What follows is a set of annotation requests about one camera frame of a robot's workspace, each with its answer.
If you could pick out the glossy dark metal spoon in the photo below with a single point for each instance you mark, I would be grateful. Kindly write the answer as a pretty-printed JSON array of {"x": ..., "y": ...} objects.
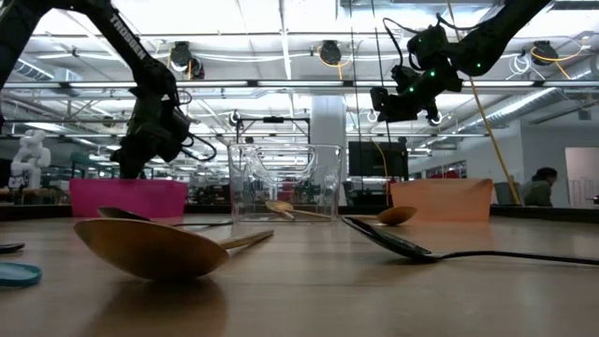
[
  {"x": 10, "y": 247},
  {"x": 122, "y": 213},
  {"x": 398, "y": 245}
]

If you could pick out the orange plastic bin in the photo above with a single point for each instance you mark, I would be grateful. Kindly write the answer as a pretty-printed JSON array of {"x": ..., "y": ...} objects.
[{"x": 435, "y": 199}]

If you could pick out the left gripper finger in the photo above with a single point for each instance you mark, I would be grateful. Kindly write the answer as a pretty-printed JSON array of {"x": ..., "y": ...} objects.
[
  {"x": 124, "y": 166},
  {"x": 139, "y": 166}
]

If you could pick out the black metal table frame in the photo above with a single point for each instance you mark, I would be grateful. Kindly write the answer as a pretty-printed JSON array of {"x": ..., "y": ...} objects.
[{"x": 37, "y": 213}]

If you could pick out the black gantry frame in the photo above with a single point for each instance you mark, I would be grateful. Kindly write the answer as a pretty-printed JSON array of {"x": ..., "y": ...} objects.
[{"x": 273, "y": 120}]

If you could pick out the person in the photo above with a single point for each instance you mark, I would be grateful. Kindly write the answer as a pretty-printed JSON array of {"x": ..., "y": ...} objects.
[{"x": 538, "y": 192}]

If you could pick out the red plastic bin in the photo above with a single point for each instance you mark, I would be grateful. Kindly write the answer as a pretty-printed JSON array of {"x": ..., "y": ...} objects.
[{"x": 131, "y": 199}]

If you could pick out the clear plastic bin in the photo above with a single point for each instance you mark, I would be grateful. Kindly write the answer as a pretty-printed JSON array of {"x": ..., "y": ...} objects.
[{"x": 285, "y": 182}]

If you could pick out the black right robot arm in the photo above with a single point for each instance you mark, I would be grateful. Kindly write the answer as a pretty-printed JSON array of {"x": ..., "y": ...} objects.
[{"x": 496, "y": 37}]

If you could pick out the black monitor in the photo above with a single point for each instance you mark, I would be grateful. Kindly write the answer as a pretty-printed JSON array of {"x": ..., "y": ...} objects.
[{"x": 374, "y": 159}]

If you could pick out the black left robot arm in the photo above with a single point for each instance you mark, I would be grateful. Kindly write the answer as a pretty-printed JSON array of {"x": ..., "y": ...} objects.
[{"x": 126, "y": 39}]

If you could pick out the wooden spoons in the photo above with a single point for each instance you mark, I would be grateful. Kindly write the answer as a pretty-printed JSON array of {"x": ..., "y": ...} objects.
[{"x": 279, "y": 206}]

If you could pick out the white pillar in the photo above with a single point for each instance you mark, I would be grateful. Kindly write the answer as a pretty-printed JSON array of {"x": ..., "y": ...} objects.
[{"x": 327, "y": 121}]

